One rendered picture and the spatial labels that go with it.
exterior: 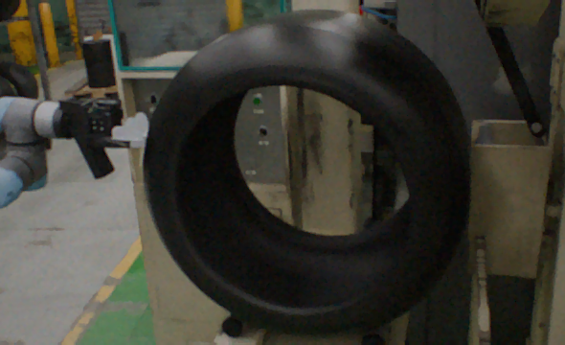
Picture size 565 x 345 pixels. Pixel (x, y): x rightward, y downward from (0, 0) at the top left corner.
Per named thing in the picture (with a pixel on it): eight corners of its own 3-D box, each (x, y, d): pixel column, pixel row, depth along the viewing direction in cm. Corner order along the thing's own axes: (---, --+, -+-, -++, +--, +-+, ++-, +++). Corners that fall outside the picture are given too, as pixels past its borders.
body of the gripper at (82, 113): (105, 108, 118) (51, 102, 121) (108, 151, 121) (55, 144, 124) (125, 99, 125) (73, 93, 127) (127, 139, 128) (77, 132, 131)
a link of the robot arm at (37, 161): (-2, 198, 126) (-9, 147, 123) (19, 179, 137) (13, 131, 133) (36, 199, 127) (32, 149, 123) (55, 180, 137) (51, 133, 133)
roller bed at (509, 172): (466, 234, 154) (472, 120, 144) (530, 239, 150) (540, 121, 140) (466, 273, 136) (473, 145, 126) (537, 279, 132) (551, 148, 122)
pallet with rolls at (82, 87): (92, 83, 851) (83, 26, 825) (150, 79, 851) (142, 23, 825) (66, 103, 738) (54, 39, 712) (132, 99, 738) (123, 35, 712)
